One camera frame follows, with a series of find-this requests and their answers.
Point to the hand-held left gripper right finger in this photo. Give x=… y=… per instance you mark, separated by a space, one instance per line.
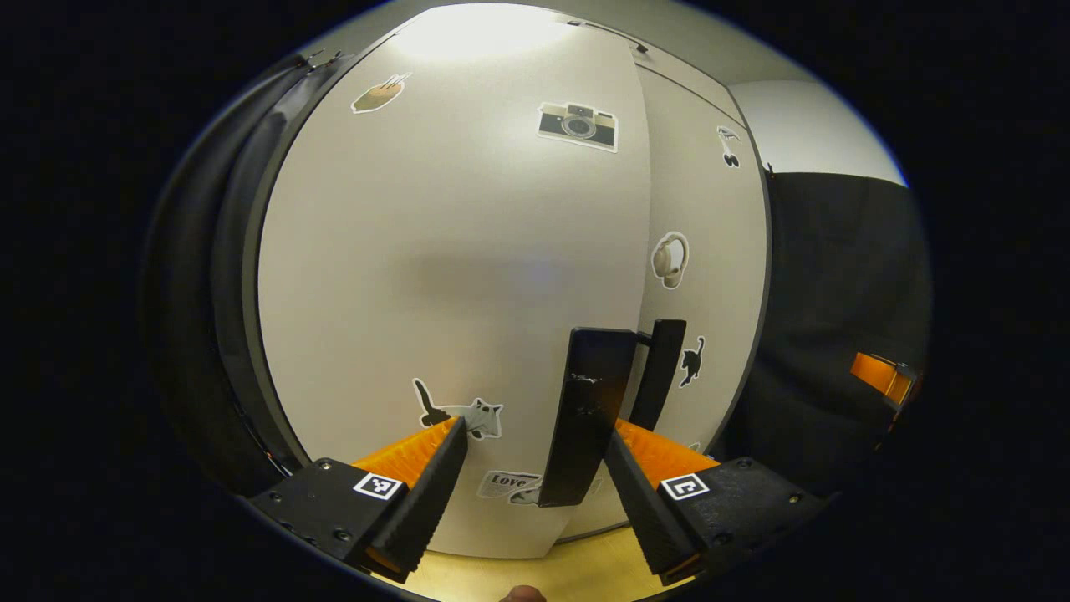
x=639 y=493

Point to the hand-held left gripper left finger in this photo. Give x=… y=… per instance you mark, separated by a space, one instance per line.
x=435 y=493

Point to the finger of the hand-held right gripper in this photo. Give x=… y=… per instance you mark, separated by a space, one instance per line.
x=882 y=376

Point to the white cabinet door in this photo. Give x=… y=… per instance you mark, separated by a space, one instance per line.
x=418 y=251
x=710 y=209

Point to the white shoe cabinet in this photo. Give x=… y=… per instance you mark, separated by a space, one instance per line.
x=238 y=293

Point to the beige cabinet drawer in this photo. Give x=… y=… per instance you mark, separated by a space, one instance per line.
x=694 y=88

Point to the black backdrop cloth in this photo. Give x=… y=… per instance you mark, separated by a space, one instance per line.
x=836 y=276

